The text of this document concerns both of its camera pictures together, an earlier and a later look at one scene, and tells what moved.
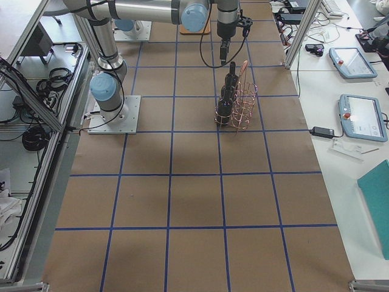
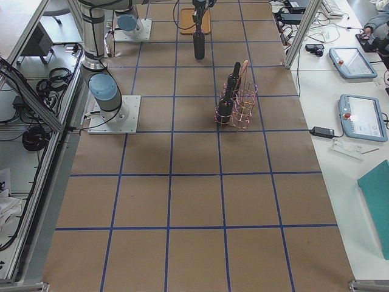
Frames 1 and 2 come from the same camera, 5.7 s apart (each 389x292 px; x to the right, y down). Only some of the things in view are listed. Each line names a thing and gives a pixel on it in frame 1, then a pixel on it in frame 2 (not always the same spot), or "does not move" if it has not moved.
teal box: [374, 188] does not move
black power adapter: [323, 132] does not move
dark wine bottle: [223, 112] does not move
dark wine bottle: [227, 92] to [199, 36]
